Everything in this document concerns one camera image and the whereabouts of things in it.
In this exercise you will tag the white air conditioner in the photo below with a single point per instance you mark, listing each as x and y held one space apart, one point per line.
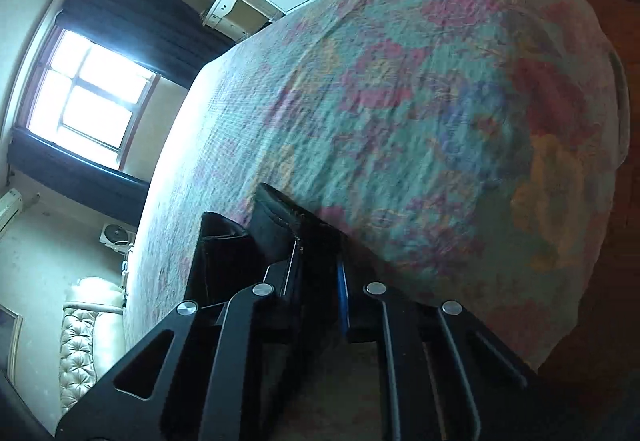
9 211

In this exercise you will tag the framed wall picture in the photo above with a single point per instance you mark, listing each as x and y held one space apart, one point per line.
10 336

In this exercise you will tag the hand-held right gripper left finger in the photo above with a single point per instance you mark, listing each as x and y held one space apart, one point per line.
280 278

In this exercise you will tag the cream tufted headboard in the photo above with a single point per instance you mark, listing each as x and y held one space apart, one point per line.
85 346

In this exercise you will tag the dark curtain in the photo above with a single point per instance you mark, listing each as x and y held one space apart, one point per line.
145 16
80 176

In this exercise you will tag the floral bed blanket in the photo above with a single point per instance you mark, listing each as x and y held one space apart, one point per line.
400 121

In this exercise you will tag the bright window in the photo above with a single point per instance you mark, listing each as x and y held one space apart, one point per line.
85 96

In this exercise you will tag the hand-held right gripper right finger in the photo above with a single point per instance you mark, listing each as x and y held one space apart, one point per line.
343 293

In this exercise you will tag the black pants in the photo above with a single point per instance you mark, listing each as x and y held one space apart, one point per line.
272 231

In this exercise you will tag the white square fan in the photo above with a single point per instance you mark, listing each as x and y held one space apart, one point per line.
116 236

